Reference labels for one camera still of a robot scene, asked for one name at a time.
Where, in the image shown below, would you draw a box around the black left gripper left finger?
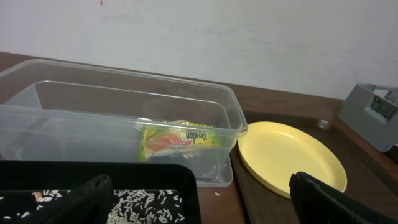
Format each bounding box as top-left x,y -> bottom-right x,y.
19,174 -> 114,224

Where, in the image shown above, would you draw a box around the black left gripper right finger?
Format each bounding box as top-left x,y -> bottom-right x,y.
289,172 -> 397,224

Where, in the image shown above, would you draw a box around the rice leftovers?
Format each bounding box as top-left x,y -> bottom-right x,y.
1,189 -> 187,224

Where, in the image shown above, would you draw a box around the yellow plate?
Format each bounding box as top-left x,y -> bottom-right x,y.
238,121 -> 348,198

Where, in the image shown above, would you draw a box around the green snack wrapper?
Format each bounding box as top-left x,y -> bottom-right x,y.
139,120 -> 222,161

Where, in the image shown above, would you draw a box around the grey dishwasher rack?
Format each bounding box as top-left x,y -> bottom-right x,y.
338,83 -> 397,161

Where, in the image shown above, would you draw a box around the black plastic tray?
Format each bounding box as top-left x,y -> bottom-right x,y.
1,161 -> 201,223

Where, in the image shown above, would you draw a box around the clear plastic bin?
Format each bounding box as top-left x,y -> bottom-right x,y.
1,59 -> 248,187

